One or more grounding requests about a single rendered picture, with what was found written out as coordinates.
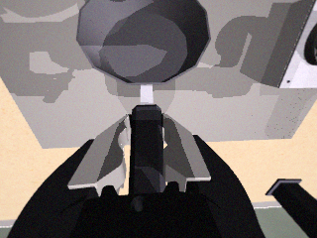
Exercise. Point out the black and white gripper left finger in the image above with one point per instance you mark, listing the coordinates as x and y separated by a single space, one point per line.
99 162

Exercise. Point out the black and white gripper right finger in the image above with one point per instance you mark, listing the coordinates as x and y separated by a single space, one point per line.
188 160

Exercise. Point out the black frying pan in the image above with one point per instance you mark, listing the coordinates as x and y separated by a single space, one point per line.
146 43

